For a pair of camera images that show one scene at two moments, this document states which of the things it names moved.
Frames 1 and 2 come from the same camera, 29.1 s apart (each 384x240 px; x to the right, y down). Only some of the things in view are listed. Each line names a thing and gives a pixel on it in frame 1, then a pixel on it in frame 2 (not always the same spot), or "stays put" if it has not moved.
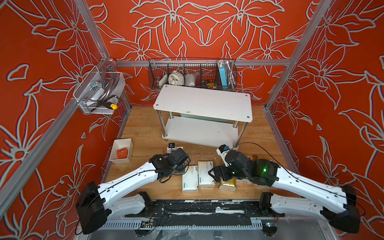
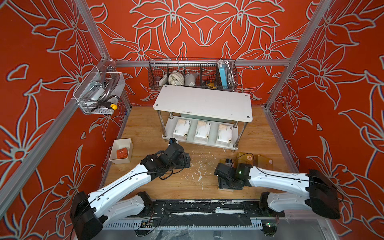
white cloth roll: (176, 78) stays put
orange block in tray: (122, 153) stays put
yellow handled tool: (105, 104) stays put
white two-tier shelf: (201, 115) stays put
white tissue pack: (205, 179) -> (225, 133)
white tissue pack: (190, 180) -> (203, 131)
